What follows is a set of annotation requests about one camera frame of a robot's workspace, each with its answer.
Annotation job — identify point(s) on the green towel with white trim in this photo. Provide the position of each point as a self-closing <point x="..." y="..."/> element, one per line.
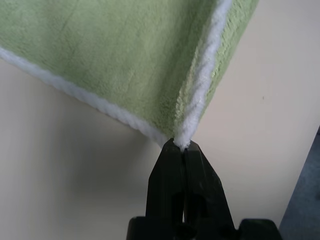
<point x="112" y="62"/>

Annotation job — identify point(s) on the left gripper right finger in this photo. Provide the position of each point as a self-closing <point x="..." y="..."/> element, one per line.
<point x="205" y="190"/>

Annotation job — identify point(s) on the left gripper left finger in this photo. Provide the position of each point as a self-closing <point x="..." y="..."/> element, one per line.
<point x="166" y="180"/>

